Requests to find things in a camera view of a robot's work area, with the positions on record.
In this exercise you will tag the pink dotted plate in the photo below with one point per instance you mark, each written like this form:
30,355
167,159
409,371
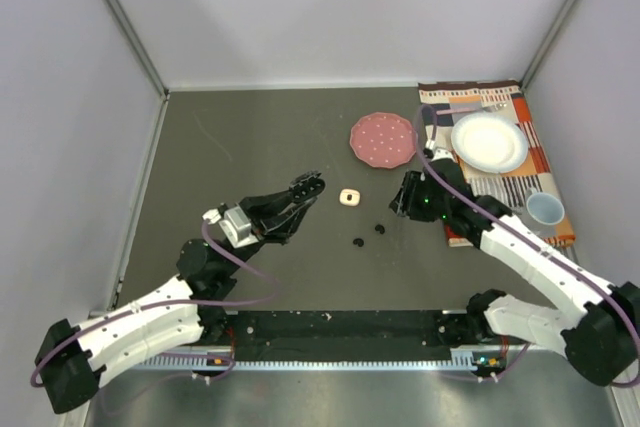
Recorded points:
383,140

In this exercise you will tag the black earbud charging case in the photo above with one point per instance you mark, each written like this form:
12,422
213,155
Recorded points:
307,186

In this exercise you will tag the pink handled utensil upper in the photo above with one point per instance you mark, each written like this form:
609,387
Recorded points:
459,111

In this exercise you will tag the patterned orange cloth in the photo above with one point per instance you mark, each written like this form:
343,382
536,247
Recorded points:
509,187

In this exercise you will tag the grey slotted cable duct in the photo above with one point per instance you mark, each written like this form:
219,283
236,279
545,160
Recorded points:
462,359

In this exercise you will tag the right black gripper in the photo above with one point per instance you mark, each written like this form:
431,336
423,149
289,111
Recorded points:
405,202

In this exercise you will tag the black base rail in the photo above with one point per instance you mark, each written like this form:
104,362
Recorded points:
344,335

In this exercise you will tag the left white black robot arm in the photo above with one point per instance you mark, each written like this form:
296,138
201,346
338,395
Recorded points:
75,361

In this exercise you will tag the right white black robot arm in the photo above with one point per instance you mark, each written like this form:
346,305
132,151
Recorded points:
592,323

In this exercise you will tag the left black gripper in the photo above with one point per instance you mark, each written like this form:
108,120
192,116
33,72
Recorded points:
262,212

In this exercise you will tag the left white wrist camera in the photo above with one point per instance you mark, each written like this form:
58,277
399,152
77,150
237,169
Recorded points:
234,223

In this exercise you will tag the white paper plate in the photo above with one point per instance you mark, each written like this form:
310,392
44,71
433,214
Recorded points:
489,143

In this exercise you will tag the cream earbud charging case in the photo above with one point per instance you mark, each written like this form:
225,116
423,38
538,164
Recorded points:
349,197

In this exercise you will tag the aluminium frame profile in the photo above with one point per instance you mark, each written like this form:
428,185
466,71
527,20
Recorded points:
524,386

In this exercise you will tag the light blue cup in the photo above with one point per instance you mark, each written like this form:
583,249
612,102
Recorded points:
543,208

